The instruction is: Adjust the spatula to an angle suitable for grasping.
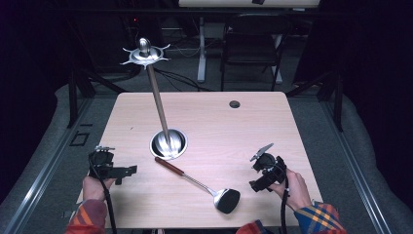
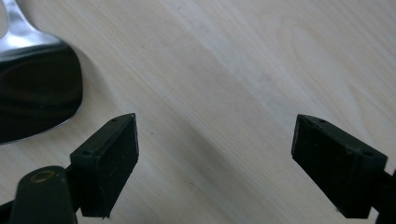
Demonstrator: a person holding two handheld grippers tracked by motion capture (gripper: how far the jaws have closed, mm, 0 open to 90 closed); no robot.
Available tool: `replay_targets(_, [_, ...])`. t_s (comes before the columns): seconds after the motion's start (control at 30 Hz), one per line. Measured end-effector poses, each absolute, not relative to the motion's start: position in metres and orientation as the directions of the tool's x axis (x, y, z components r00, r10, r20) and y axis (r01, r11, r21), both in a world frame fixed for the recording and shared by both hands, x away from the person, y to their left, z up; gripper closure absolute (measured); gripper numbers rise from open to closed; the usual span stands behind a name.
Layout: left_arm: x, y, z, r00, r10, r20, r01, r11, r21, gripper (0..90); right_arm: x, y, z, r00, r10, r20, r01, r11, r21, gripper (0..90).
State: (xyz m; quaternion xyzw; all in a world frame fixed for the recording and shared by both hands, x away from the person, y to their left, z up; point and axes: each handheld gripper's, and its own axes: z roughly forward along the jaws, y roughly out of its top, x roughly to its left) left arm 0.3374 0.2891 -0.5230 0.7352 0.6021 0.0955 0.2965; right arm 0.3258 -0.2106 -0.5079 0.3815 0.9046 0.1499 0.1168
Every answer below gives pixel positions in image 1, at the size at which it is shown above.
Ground person's left hand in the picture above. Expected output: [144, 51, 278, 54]
[81, 175, 117, 203]

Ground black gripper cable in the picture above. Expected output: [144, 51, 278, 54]
[280, 164, 291, 234]
[88, 151, 118, 234]

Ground black spatula with wooden handle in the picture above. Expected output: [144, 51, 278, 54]
[154, 156, 242, 215]

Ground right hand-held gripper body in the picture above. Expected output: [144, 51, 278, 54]
[248, 142, 288, 191]

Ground black folding chair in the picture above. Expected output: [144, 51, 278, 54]
[219, 13, 294, 93]

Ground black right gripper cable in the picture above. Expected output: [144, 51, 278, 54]
[280, 164, 291, 234]

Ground black floor cables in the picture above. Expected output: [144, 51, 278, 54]
[152, 42, 215, 93]

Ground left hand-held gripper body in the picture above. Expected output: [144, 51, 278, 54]
[88, 144, 122, 180]

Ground black metal stand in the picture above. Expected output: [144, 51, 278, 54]
[65, 66, 128, 129]
[285, 69, 345, 133]

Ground person's plaid clothing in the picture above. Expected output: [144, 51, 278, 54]
[235, 219, 270, 234]

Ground white desk leg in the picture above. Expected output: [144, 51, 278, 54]
[197, 16, 207, 84]

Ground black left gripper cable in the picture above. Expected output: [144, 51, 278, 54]
[88, 151, 118, 234]

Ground metal utensil rack stand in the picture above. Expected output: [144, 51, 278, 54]
[120, 37, 189, 161]

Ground person's right hand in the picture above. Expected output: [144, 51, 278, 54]
[268, 168, 313, 213]

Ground aluminium floor rail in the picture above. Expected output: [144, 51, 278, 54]
[319, 98, 395, 234]
[2, 97, 95, 234]

